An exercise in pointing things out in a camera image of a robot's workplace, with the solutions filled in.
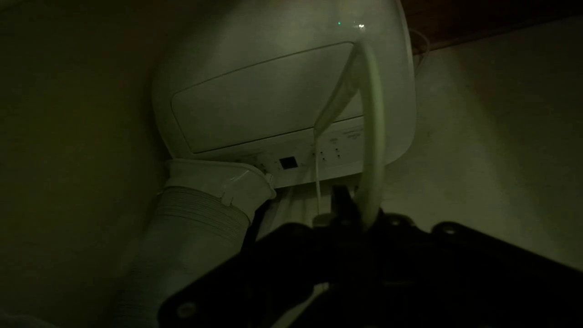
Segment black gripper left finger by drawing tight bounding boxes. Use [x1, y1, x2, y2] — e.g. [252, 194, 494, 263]
[159, 185, 367, 328]

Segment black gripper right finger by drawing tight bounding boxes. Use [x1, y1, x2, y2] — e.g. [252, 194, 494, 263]
[330, 210, 583, 328]

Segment white clothes hanger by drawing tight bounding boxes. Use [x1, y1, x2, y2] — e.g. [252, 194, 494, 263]
[310, 37, 392, 230]

